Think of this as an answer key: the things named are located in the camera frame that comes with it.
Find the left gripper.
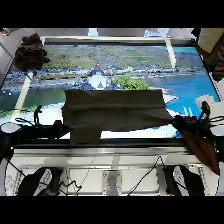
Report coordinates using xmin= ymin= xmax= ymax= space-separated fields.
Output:
xmin=49 ymin=119 xmax=72 ymax=140

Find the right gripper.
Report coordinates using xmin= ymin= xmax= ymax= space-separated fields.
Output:
xmin=172 ymin=114 xmax=196 ymax=134

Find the grey T-shirt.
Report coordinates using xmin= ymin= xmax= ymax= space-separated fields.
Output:
xmin=61 ymin=88 xmax=175 ymax=146

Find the dark brown garment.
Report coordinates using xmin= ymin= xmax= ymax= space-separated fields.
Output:
xmin=13 ymin=32 xmax=51 ymax=72

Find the black cable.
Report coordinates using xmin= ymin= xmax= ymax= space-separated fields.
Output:
xmin=58 ymin=156 xmax=98 ymax=197
xmin=126 ymin=155 xmax=165 ymax=197

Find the silver frame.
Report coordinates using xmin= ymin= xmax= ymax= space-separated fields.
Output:
xmin=5 ymin=142 xmax=222 ymax=197

